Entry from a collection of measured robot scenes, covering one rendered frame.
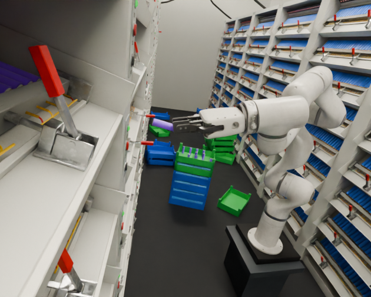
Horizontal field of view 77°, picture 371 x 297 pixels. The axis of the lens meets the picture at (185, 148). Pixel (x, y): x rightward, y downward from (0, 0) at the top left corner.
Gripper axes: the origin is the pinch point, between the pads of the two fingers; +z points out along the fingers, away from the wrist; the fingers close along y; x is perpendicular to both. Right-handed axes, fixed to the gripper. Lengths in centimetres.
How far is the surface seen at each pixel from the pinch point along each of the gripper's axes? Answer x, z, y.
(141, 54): 15, 11, 49
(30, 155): 12.6, 13.9, -37.9
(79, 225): -5.1, 18.6, -26.0
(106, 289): -26.1, 20.1, -22.3
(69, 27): 22.1, 14.2, -20.4
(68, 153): 12.2, 11.4, -37.4
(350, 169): -54, -95, 47
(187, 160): -65, -8, 100
